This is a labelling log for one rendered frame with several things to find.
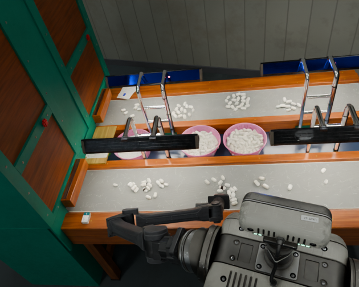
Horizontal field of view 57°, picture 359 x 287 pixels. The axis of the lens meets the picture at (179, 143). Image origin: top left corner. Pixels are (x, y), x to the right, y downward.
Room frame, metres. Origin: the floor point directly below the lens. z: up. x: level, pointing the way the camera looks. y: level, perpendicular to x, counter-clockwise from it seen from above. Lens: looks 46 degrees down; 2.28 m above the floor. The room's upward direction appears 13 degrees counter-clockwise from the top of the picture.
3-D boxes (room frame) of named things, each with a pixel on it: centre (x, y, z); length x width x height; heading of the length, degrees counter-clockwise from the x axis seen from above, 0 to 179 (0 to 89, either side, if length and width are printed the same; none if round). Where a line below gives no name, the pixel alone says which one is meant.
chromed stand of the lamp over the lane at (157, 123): (1.30, 0.18, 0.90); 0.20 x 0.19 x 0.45; 76
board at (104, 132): (1.59, 0.51, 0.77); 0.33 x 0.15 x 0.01; 166
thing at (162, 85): (1.69, 0.08, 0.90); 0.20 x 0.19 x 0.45; 76
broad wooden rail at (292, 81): (1.93, -0.42, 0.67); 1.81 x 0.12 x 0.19; 76
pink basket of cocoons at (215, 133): (1.43, -0.13, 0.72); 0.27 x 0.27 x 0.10
